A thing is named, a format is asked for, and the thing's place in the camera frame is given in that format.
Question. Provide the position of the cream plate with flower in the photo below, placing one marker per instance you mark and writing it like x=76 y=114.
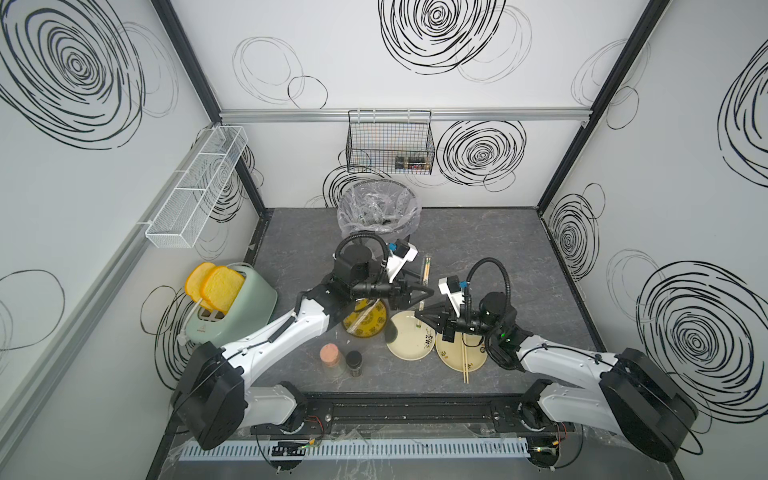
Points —
x=409 y=338

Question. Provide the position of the right yellow toast slice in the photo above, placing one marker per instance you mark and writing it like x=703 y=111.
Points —
x=220 y=288

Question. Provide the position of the black lid spice bottle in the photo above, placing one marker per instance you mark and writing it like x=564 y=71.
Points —
x=354 y=363

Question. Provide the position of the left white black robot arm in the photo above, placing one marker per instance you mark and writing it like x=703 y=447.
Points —
x=216 y=396

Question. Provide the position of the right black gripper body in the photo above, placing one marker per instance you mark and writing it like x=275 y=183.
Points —
x=467 y=324

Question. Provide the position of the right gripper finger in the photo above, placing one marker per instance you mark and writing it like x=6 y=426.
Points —
x=433 y=309
x=432 y=321

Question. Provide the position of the black mesh trash bin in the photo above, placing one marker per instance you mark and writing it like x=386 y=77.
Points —
x=387 y=237

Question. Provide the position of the yellow patterned plate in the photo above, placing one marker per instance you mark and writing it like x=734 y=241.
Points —
x=374 y=323

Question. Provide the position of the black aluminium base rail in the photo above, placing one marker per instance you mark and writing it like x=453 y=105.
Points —
x=504 y=413

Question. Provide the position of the left yellow toast slice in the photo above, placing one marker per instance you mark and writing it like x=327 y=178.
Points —
x=195 y=280

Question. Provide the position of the bamboo chopsticks pair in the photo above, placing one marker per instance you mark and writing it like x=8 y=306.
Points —
x=464 y=360

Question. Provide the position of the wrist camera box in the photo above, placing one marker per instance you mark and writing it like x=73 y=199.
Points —
x=454 y=289
x=401 y=252

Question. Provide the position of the items in wire basket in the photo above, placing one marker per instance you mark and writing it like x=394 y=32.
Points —
x=411 y=163

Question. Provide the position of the black wire wall basket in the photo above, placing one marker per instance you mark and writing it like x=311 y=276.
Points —
x=376 y=137

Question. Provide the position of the yellow toast slice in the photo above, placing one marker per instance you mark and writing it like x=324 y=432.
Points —
x=195 y=280
x=220 y=288

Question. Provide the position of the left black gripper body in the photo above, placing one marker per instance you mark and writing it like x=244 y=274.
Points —
x=379 y=290

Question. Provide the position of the clear plastic bin liner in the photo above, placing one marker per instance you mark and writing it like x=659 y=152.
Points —
x=381 y=205

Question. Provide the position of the white slotted cable duct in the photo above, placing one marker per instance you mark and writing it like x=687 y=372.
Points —
x=361 y=449

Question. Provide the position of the cream plate red black marks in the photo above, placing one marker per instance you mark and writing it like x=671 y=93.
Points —
x=450 y=352

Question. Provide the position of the white wire wall shelf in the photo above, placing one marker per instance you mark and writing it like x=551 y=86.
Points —
x=184 y=214

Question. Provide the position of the pink lid jar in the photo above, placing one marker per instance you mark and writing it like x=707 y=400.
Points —
x=332 y=360

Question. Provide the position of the chopsticks green tip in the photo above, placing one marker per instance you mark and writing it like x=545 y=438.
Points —
x=426 y=266

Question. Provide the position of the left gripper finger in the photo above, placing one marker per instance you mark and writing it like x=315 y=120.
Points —
x=412 y=277
x=418 y=294

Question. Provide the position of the mint green toaster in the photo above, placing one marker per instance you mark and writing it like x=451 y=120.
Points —
x=252 y=310

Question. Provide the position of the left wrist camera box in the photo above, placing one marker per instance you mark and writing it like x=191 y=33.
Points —
x=401 y=252

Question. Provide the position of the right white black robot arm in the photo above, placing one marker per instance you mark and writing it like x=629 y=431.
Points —
x=623 y=393

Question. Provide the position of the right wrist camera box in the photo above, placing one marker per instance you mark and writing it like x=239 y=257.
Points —
x=454 y=289

